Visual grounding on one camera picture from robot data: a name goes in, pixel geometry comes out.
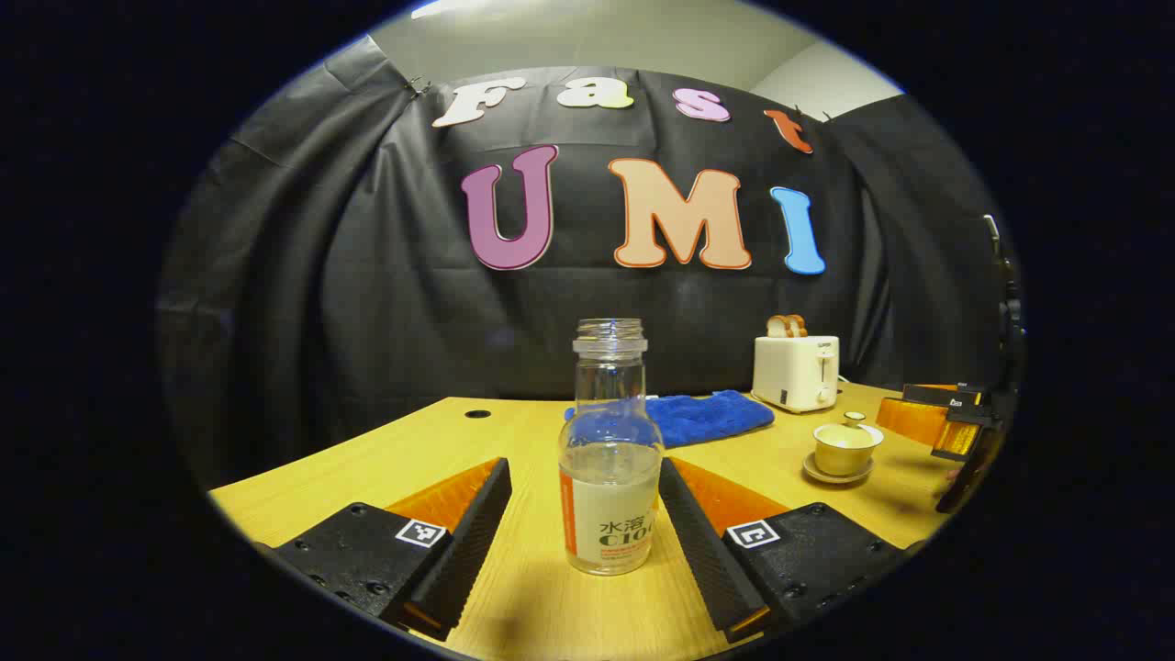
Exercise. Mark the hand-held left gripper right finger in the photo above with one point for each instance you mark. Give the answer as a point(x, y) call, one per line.
point(702, 542)

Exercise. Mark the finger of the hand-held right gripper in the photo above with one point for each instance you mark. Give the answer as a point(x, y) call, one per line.
point(959, 436)
point(918, 418)

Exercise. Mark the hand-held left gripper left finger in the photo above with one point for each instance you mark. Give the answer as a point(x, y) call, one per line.
point(473, 542)

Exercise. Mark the cream ceramic teacup lid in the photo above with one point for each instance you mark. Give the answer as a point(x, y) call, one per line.
point(849, 433)

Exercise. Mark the cream ceramic teacup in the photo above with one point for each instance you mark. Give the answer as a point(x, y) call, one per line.
point(843, 459)

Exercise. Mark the clear glass water bottle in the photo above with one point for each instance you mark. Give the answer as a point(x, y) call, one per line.
point(610, 514)

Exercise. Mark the cream ceramic saucer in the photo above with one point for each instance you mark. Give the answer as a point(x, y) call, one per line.
point(812, 473)

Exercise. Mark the blue fluffy towel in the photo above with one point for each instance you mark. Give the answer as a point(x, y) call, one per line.
point(711, 418)

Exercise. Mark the cream white toaster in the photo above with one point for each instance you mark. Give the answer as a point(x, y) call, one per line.
point(791, 372)

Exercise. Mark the toasted bread slice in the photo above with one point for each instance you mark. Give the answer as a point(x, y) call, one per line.
point(799, 325)
point(777, 327)

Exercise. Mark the black backdrop cloth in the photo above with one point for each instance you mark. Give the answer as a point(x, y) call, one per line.
point(386, 303)

